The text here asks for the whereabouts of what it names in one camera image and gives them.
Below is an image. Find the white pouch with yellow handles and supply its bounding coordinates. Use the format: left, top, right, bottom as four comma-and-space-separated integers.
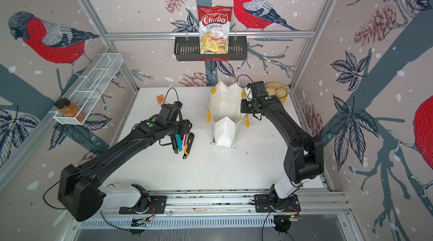
206, 82, 250, 149

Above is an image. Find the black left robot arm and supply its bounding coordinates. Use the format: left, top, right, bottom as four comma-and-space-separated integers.
58, 101, 192, 222

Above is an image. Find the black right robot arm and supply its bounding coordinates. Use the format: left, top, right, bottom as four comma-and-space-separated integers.
240, 82, 324, 211

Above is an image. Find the pink art knife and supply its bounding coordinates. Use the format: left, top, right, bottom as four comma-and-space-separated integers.
182, 134, 189, 150

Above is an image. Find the teal art knife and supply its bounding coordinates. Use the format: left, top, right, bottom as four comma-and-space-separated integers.
175, 135, 183, 151

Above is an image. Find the yellow bowl with buns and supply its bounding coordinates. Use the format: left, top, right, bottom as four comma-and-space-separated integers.
265, 82, 289, 104

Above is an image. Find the orange snack packet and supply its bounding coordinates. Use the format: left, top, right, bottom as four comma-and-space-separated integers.
156, 94, 166, 105

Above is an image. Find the red Chuba chips bag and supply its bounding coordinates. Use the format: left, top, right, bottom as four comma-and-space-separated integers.
197, 5, 233, 54

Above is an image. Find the clear acrylic shelf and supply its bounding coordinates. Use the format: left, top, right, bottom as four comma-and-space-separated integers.
54, 53, 124, 126

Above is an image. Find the orange spice jar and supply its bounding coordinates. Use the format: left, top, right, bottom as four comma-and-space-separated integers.
54, 98, 86, 122

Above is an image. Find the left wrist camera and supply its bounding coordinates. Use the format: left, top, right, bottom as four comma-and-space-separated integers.
172, 101, 183, 110

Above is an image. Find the black wire basket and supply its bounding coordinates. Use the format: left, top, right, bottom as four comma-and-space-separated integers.
174, 36, 248, 61

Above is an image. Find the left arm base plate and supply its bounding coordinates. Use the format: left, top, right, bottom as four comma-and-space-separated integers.
119, 195, 168, 215

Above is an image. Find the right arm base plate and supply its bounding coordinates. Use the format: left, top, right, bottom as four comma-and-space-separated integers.
252, 194, 301, 213

